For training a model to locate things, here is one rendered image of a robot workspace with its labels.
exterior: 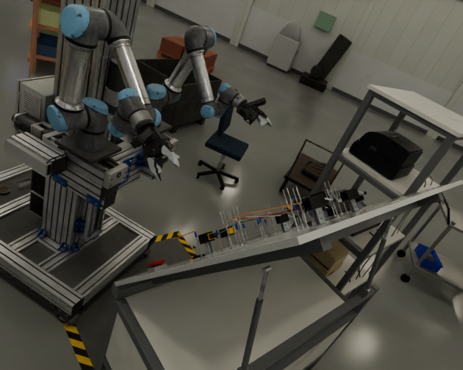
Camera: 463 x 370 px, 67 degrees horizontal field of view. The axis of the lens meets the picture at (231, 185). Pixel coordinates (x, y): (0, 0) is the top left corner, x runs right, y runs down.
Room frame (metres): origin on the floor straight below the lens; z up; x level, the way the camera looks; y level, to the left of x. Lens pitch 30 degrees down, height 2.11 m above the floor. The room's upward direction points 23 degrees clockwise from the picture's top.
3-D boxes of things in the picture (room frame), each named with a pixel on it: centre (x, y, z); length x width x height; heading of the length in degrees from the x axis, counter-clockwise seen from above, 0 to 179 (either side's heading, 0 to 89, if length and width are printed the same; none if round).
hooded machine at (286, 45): (11.55, 0.07, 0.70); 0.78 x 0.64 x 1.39; 78
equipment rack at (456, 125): (2.03, -0.84, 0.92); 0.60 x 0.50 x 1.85; 141
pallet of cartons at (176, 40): (7.81, 1.98, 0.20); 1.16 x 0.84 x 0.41; 77
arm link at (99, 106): (1.46, 0.73, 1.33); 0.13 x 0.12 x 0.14; 154
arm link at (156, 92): (1.95, 0.62, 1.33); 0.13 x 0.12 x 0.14; 166
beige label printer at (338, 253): (1.98, -0.73, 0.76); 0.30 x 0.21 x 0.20; 54
